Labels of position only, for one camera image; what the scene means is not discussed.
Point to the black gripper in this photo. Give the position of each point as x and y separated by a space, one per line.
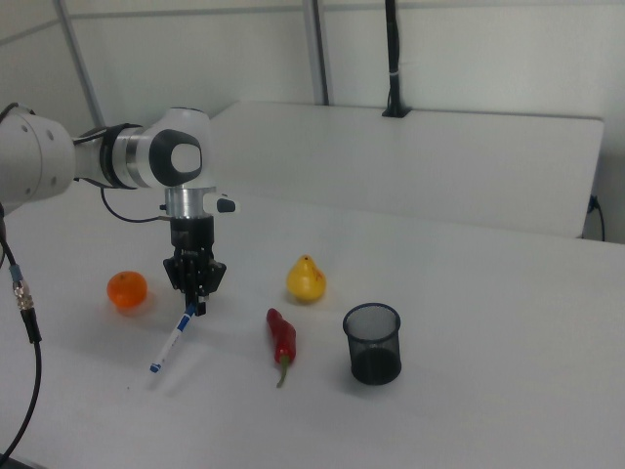
193 234

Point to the blue white marker pen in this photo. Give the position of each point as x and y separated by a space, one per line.
171 342

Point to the black pole with base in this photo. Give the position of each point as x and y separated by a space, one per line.
394 58

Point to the red chili pepper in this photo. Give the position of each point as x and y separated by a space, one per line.
282 339

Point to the yellow pear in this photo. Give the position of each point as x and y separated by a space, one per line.
305 283

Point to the black mesh pen cup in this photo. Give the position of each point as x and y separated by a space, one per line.
378 361

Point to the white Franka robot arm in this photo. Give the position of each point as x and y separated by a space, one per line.
44 161

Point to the orange tangerine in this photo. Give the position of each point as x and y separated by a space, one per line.
127 290

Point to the white side table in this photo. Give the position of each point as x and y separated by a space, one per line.
415 161

